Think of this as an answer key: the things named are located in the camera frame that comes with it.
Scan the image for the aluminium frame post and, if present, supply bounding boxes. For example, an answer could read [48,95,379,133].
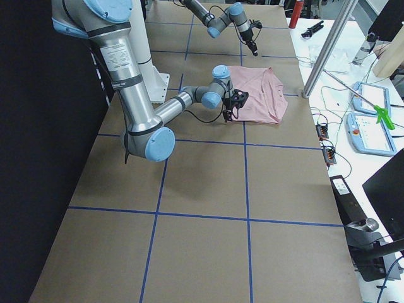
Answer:
[302,0,358,99]

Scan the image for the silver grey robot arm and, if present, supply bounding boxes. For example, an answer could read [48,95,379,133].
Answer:
[180,0,263,56]
[52,1,249,162]

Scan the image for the green handled grabber stick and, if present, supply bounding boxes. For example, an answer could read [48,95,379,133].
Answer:
[323,69,395,130]

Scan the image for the blue teach pendant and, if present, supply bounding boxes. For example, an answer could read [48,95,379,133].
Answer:
[346,112,397,157]
[351,81,391,116]

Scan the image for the blue tape line crosswise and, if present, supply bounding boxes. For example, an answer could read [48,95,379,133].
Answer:
[97,133,321,150]

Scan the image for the pink Snoopy t-shirt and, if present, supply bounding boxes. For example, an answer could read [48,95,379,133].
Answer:
[228,66,288,124]

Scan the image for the blue tape centre stub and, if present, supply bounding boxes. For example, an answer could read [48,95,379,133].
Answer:
[184,16,194,61]

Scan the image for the blue tape line near base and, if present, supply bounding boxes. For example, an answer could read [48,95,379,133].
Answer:
[138,72,184,303]

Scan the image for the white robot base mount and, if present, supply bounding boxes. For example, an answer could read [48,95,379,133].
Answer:
[129,0,170,104]

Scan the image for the upper orange black connector block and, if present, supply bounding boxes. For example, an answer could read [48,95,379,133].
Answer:
[316,123,329,141]

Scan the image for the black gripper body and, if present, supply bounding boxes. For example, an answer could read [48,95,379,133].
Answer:
[222,89,249,117]
[239,20,262,51]

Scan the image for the lower blue teach pendant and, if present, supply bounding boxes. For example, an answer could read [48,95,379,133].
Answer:
[346,112,397,157]

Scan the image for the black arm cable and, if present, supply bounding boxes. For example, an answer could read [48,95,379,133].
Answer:
[184,78,241,124]
[208,4,263,45]

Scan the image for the blue tape line far right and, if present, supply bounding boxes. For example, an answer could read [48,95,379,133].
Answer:
[68,206,343,228]

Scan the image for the black monitor on stand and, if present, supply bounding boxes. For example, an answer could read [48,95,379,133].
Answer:
[362,150,403,241]

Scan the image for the black pliers tool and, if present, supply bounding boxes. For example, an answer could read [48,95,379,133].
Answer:
[300,20,324,39]

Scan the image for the red cylinder bottle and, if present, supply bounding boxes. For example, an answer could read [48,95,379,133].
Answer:
[288,0,304,29]

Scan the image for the upper blue teach pendant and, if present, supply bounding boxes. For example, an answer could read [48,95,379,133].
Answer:
[351,81,391,116]

